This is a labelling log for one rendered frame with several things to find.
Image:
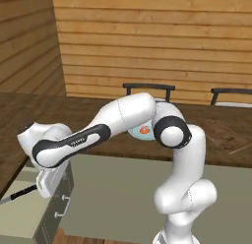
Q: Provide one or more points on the grey drawer front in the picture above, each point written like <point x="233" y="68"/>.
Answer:
<point x="49" y="221"/>

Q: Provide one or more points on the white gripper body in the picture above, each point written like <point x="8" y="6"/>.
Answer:
<point x="49" y="182"/>

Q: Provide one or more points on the black chair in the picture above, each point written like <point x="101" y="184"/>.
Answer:
<point x="231" y="91"/>
<point x="149" y="86"/>

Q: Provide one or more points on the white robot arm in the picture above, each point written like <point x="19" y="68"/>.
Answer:
<point x="183" y="175"/>

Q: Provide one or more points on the light blue plate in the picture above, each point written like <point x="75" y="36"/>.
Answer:
<point x="137" y="134"/>

